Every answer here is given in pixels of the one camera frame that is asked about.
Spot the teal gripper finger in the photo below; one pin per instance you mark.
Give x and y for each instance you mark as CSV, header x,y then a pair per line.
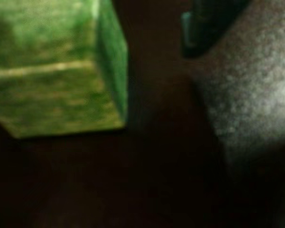
x,y
204,31

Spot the green square wooden block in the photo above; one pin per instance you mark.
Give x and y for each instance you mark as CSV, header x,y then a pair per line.
x,y
50,83

